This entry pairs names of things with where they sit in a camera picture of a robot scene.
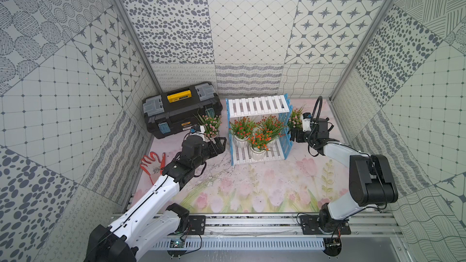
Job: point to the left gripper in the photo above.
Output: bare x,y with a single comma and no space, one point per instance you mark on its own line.
216,145

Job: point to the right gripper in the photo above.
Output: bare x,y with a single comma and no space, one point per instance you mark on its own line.
293,134

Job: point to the red flower pot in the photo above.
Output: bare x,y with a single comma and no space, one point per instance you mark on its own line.
269,129
242,130

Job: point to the orange flower pot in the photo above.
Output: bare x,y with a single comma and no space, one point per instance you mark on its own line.
259,144

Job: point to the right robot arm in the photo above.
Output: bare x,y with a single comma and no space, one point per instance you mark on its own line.
370,182

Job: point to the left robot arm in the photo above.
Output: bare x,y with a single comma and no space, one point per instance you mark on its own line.
129,237

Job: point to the white blue two-tier rack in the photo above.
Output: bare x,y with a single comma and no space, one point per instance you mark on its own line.
258,107

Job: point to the pink flower pot right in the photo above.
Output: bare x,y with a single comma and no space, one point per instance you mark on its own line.
295,119

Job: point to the pink flower pot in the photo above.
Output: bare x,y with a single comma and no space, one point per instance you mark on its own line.
295,119
211,125

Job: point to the pink flower pot left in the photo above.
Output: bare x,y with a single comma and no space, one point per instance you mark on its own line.
211,125

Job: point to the black plastic toolbox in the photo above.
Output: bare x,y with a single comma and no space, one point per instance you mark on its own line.
176,111

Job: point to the red white work glove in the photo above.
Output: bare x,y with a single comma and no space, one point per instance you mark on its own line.
153,165

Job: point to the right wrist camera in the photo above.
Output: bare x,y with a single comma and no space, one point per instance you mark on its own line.
307,122

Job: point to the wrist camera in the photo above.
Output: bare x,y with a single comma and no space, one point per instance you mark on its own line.
307,122
197,130

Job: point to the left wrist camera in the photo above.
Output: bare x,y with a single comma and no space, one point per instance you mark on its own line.
197,130

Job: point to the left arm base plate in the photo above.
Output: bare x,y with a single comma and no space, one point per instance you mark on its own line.
192,225

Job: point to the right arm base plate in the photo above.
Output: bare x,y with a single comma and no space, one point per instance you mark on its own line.
311,224

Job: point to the aluminium mounting rail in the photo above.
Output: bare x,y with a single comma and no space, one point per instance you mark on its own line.
287,225

